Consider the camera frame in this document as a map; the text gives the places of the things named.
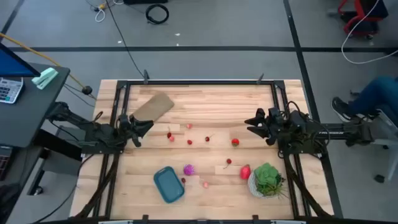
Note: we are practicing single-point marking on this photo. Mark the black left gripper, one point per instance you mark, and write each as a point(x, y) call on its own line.
point(127, 126)

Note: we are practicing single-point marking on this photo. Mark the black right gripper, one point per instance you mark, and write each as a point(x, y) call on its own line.
point(275, 124)

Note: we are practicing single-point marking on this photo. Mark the red toy cherry with stem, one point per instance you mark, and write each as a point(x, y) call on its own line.
point(183, 180)
point(168, 135)
point(207, 139)
point(229, 160)

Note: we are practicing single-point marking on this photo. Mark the red strawberry with green top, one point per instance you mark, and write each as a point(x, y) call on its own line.
point(235, 142)

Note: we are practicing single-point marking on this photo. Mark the red toy dragon fruit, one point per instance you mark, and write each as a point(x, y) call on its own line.
point(245, 172)

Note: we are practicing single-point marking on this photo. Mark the purple toy cabbage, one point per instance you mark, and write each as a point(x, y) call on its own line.
point(189, 170)

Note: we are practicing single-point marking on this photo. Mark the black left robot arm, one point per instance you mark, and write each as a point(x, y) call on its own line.
point(102, 133)

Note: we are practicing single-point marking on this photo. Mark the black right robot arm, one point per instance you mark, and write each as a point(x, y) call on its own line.
point(329, 132)

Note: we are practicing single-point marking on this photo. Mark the teal plastic tupperware container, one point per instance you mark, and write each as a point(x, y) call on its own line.
point(168, 185)

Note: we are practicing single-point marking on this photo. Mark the green succulent plant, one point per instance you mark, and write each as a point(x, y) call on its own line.
point(266, 179)

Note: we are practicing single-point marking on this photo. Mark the white triangle-patterned pot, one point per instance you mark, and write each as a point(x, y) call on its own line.
point(252, 187)

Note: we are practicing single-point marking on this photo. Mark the black round knob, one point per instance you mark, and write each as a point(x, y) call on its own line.
point(87, 90)

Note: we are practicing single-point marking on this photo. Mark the person's white-soled black shoe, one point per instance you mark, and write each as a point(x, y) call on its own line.
point(340, 109)

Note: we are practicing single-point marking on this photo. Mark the mint green stapler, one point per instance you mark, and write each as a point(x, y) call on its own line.
point(45, 77)

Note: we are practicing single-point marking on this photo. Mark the dark grey desk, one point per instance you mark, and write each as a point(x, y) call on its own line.
point(28, 118)

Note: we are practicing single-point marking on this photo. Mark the person's leg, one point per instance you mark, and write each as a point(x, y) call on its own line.
point(376, 93)

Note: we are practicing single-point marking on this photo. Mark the grey office chair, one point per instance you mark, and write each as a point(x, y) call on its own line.
point(388, 130)

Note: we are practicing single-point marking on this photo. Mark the grey desk calculator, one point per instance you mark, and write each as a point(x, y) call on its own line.
point(9, 90)

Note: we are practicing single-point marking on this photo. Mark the black keyboard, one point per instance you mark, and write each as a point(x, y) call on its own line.
point(4, 161)

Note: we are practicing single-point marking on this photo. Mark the computer monitor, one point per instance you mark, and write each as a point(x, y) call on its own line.
point(12, 67)

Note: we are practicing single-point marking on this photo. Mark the red and black cart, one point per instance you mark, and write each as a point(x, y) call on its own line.
point(371, 9)

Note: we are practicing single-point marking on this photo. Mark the black frame clamp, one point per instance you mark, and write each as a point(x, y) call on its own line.
point(145, 76)
point(259, 79)

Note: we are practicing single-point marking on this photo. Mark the black aluminium table frame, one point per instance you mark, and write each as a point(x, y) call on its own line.
point(199, 82)

